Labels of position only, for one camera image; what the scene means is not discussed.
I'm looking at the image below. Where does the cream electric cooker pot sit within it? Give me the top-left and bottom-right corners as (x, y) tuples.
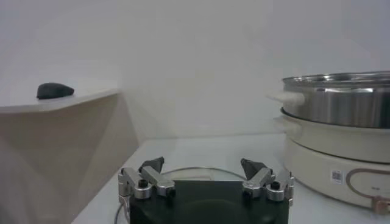
(273, 114), (390, 215)

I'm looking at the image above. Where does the stainless steel steamer basket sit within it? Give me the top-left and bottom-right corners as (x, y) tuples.
(266, 71), (390, 129)

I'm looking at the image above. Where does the white side table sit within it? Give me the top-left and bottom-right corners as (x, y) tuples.
(0, 88), (140, 224)

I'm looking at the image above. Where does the black computer mouse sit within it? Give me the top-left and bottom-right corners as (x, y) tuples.
(36, 82), (75, 100)

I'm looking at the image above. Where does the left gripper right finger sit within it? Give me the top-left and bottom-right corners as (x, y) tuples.
(240, 158), (296, 206)

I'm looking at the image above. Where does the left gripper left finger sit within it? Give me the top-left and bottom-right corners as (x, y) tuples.
(118, 156), (177, 201)

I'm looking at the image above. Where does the round glass pot lid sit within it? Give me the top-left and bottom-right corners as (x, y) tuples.
(114, 166), (247, 224)

